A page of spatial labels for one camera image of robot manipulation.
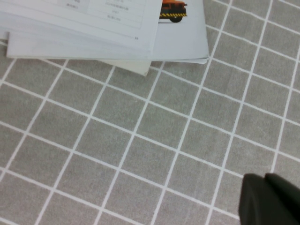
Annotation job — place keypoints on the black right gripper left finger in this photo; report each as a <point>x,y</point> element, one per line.
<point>255,206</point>

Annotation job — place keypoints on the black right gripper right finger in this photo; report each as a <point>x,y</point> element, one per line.
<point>290,204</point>

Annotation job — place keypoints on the white product catalogue book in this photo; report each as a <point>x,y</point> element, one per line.
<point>93,28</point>

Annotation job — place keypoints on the grey white-checked tablecloth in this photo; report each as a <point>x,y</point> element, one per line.
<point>140,140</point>

